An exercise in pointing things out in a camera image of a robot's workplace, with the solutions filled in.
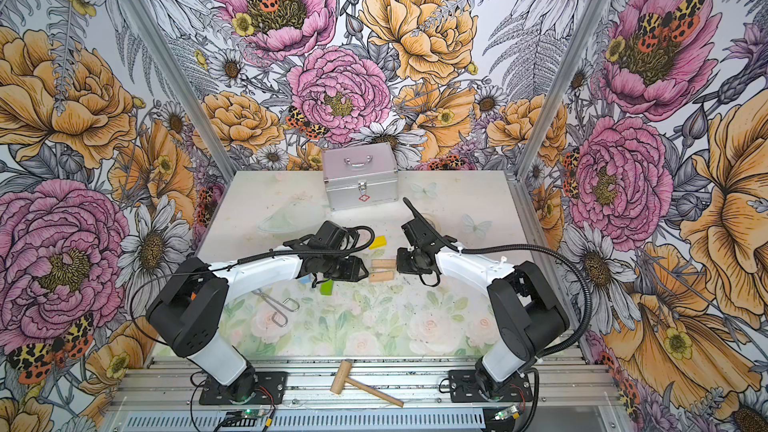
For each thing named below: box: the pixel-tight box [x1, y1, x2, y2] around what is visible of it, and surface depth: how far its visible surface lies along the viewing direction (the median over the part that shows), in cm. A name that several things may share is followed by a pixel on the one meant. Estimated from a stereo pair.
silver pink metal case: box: [322, 142, 399, 211], surface depth 107 cm
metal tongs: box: [251, 288, 300, 328], surface depth 89 cm
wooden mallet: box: [330, 359, 405, 408], surface depth 76 cm
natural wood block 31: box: [369, 271, 394, 282], surface depth 95 cm
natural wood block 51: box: [372, 259, 397, 268], surface depth 99 cm
